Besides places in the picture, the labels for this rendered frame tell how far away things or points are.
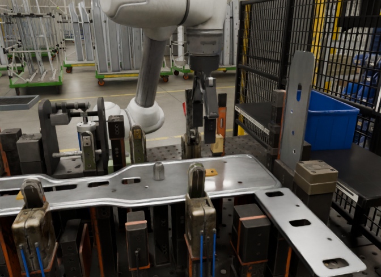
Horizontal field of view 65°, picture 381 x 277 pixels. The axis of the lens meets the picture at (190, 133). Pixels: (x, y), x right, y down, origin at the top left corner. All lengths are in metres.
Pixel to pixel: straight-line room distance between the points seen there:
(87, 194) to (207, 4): 0.54
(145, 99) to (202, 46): 0.82
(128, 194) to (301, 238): 0.42
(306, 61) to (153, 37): 0.69
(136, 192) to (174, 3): 0.46
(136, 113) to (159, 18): 0.93
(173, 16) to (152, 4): 0.06
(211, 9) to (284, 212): 0.49
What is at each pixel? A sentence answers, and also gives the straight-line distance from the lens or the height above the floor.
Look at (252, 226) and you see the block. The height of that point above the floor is 0.98.
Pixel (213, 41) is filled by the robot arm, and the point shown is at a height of 1.37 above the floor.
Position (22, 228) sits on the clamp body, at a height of 1.04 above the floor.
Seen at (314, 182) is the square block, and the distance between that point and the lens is 0.81.
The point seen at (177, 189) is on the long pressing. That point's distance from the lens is 0.79.
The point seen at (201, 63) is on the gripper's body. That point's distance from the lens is 0.74.
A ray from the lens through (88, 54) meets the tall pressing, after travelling 10.47.
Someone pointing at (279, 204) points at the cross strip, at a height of 1.00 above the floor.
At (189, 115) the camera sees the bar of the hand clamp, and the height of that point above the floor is 1.14.
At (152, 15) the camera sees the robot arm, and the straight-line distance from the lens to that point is 0.66.
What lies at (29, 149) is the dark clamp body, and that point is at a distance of 1.02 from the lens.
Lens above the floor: 1.40
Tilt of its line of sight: 20 degrees down
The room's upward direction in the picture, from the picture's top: straight up
